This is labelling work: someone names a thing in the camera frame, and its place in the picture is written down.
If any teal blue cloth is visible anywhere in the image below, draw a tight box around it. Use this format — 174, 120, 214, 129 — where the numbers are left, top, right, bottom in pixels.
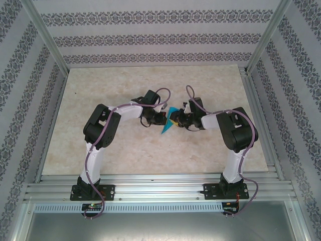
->
160, 106, 182, 136

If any grey metal sheet panel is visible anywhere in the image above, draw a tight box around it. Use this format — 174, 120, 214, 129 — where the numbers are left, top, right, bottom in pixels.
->
20, 202, 310, 241

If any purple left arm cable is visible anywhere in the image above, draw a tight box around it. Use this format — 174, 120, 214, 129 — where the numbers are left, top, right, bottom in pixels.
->
84, 87, 173, 220

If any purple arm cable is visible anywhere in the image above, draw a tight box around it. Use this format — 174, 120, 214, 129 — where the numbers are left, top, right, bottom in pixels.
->
185, 85, 259, 218
84, 87, 173, 220

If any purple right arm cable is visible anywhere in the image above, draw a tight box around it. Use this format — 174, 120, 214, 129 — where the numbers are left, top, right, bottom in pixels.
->
185, 85, 259, 218

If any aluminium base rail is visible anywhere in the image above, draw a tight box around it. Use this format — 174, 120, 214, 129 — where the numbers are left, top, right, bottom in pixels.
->
23, 172, 298, 203

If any aluminium side rail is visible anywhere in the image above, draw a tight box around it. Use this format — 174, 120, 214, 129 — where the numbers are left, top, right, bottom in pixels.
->
34, 71, 70, 184
239, 66, 286, 181

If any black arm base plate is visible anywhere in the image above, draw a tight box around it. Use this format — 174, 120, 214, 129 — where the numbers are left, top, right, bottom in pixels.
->
203, 183, 249, 201
71, 184, 116, 201

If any slotted grey cable duct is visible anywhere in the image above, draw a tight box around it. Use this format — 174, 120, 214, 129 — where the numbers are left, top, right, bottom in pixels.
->
34, 202, 224, 214

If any aluminium corner post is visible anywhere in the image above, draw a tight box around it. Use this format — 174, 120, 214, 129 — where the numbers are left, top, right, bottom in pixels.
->
22, 0, 70, 75
245, 0, 294, 75

